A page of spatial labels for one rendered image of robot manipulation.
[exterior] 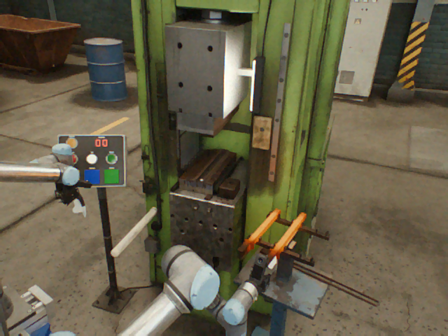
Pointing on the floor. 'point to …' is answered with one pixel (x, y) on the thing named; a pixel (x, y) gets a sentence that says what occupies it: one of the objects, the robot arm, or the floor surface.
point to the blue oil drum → (106, 69)
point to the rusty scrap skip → (34, 43)
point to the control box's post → (107, 239)
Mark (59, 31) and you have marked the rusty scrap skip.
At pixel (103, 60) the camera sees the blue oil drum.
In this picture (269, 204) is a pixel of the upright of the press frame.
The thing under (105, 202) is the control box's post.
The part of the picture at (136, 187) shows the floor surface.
